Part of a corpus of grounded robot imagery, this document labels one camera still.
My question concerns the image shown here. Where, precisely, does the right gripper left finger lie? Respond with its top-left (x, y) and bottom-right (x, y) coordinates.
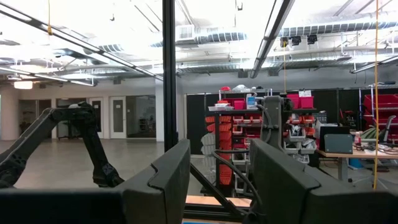
top-left (0, 139), bottom-right (191, 224)

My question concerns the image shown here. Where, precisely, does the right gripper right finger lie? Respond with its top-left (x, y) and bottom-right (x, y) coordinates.
top-left (249, 138), bottom-right (398, 224)

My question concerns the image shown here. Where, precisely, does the wooden desk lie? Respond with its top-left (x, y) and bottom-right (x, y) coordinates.
top-left (315, 148), bottom-right (398, 181)

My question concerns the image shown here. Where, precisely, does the blue bin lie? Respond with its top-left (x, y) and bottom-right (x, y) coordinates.
top-left (348, 157), bottom-right (363, 169)

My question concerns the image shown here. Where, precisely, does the grey box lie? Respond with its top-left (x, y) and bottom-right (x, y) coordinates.
top-left (323, 133), bottom-right (354, 154)

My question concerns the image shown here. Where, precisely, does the black monitor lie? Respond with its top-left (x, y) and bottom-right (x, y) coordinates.
top-left (319, 125), bottom-right (351, 138)

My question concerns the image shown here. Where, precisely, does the pink storage bin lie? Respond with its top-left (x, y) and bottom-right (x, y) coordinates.
top-left (298, 95), bottom-right (315, 109)
top-left (286, 93), bottom-right (300, 109)

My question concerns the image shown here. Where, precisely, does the black partition panel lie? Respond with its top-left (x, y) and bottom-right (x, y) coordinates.
top-left (185, 93), bottom-right (218, 156)
top-left (312, 88), bottom-right (364, 131)

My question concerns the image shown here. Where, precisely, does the black rack with red bins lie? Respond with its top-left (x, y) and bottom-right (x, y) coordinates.
top-left (205, 88), bottom-right (318, 195)

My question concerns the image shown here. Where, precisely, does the red shelf unit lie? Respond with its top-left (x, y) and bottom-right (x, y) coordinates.
top-left (363, 94), bottom-right (398, 141)

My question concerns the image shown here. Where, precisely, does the black cable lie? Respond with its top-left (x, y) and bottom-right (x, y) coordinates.
top-left (212, 149), bottom-right (265, 218)

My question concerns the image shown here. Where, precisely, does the dark grey upright post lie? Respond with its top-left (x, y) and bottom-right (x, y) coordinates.
top-left (260, 95), bottom-right (286, 151)

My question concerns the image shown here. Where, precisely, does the yellow hanging cable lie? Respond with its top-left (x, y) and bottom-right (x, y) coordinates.
top-left (373, 0), bottom-right (381, 190)
top-left (46, 0), bottom-right (53, 35)

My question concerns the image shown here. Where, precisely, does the black aluminium table frame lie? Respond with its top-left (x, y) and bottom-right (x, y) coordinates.
top-left (162, 0), bottom-right (249, 222)

